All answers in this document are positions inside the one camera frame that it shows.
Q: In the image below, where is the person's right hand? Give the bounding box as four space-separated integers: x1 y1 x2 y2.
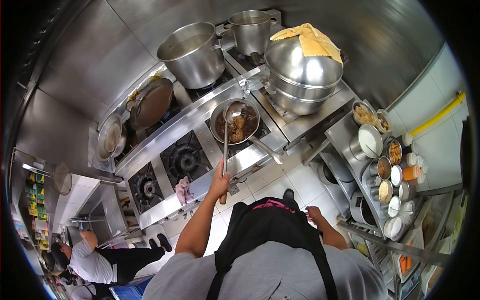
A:
305 206 325 226

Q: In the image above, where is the person's left hand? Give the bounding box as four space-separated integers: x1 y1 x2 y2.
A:
207 158 231 202

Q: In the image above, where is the long steel ladle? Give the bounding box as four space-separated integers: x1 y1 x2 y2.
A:
219 101 245 205

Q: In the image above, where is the brown food in sauce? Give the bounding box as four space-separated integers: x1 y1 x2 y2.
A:
215 106 259 144

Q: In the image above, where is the pink rag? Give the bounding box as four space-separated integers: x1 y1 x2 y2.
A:
175 176 195 206

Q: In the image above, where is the steel gas stove range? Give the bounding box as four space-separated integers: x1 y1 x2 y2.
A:
113 9 358 230

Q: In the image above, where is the steel frying pan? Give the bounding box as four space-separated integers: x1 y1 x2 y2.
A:
209 98 284 166

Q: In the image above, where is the steel side table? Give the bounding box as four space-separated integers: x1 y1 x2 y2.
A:
303 109 466 300

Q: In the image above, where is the person's body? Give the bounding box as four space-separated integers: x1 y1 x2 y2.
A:
142 196 389 300

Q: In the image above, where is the row of steel condiment containers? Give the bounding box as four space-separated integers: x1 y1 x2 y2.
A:
349 99 418 242

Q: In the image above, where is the crumpled foil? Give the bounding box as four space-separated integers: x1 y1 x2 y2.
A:
238 77 268 97

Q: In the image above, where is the dark wok with lid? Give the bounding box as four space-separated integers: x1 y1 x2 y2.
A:
125 77 175 131

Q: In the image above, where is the orange squeeze bottle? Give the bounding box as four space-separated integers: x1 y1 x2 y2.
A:
401 164 422 182

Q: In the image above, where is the white basket with carrots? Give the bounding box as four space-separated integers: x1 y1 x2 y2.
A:
393 228 425 284

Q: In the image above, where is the large steel stockpot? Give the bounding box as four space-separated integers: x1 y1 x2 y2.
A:
156 22 227 90

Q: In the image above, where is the shallow steel bowl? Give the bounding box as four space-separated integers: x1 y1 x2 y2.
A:
96 113 128 163

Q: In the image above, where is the group of white capped bottles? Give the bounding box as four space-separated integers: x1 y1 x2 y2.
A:
401 131 429 185

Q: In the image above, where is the domed steel steamer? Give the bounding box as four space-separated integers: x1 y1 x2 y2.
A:
263 35 344 116

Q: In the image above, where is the steel sink counter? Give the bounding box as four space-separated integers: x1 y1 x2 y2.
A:
68 181 133 246

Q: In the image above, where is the small steel stockpot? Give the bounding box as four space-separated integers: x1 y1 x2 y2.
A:
224 10 278 56

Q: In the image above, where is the blue plastic crate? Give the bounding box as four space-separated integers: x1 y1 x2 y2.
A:
108 275 155 300

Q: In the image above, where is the yellow cloth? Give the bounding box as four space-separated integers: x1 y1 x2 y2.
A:
270 23 344 68

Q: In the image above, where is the yellow pipe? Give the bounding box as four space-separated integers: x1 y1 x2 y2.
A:
408 91 467 138

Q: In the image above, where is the shelf with coloured packets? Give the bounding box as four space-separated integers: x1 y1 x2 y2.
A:
10 172 52 252

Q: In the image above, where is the steel pot with black handle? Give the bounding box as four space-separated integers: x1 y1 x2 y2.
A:
349 191 377 226

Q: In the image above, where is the wire mesh skimmer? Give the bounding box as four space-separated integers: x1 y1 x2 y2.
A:
22 162 73 196

